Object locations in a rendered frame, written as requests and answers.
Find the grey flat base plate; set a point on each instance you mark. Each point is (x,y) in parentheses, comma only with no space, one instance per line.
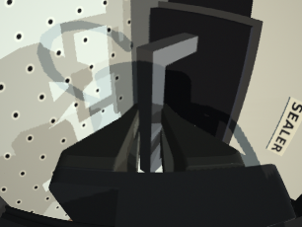
(65,72)

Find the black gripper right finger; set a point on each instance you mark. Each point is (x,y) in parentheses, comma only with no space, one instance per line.
(190,148)

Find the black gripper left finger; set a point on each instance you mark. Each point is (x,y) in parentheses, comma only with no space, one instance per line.
(108,147)

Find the grey heat sealer housing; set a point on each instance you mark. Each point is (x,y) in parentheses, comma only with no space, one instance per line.
(237,76)

